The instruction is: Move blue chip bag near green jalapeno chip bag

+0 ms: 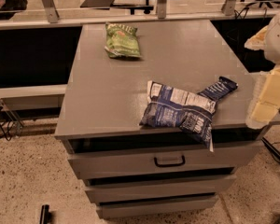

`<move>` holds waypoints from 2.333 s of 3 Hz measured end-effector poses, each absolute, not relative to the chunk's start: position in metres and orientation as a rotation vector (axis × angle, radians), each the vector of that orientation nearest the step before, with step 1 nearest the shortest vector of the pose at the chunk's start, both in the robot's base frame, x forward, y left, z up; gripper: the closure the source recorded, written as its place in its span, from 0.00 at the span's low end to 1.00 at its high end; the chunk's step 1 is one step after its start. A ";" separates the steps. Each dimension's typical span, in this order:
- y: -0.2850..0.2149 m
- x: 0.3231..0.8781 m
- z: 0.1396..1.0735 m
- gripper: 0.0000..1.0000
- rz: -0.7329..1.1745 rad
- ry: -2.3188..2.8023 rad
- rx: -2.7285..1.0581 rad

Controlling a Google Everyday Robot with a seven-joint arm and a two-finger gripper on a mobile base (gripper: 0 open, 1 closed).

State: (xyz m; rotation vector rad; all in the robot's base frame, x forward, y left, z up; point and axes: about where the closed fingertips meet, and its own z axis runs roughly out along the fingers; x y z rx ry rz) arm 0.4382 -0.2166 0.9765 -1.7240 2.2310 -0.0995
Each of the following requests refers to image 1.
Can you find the black cylindrical floor object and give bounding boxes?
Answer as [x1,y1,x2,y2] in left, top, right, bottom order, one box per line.
[39,204,51,224]

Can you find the dark blue snack bar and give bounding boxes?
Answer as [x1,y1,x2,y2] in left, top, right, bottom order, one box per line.
[199,77,238,102]

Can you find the bottom grey drawer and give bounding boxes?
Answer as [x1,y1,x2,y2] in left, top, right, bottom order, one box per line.
[96,195,217,219]

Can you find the middle grey drawer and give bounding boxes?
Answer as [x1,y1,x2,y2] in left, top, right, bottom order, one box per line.
[85,175,236,204]

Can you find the black cables on left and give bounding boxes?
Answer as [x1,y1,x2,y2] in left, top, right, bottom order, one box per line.
[0,100,24,142]

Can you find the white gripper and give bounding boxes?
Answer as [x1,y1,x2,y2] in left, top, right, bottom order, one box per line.
[245,10,280,124]

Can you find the metal glass railing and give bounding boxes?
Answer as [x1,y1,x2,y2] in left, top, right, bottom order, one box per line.
[0,0,280,31]

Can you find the top grey drawer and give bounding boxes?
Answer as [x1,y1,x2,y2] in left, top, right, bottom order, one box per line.
[68,141,262,179]

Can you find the black drawer handle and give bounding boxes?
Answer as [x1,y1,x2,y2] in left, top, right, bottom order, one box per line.
[153,155,186,168]

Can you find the grey drawer cabinet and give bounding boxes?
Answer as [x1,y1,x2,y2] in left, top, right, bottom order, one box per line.
[55,21,263,218]

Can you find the green jalapeno chip bag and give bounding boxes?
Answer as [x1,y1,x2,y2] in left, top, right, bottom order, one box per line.
[105,22,141,58]

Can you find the blue chip bag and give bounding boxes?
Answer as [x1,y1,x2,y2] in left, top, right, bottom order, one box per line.
[140,81,216,152]

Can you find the grey drawer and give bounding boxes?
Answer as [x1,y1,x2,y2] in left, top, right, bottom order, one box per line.
[85,175,236,204]
[96,195,217,219]
[68,141,262,179]

